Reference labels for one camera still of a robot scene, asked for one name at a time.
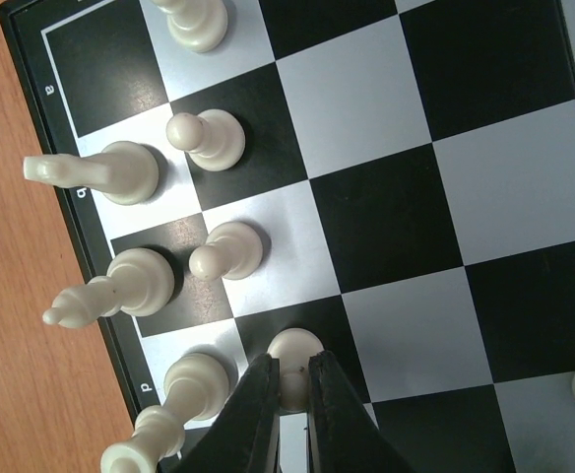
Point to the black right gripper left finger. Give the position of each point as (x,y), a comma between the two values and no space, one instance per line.
(245,435)

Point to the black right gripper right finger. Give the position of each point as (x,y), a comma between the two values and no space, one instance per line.
(342,436)

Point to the white queen chess piece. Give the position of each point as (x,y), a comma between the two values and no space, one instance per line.
(196,388)

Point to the white pawn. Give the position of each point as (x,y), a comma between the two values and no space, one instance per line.
(233,250)
(197,25)
(214,139)
(293,348)

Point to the white bishop chess piece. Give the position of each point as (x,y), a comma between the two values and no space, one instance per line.
(138,281)

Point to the black silver chess board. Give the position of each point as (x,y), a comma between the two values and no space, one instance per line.
(410,169)

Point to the white knight chess piece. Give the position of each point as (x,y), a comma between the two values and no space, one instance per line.
(126,173)

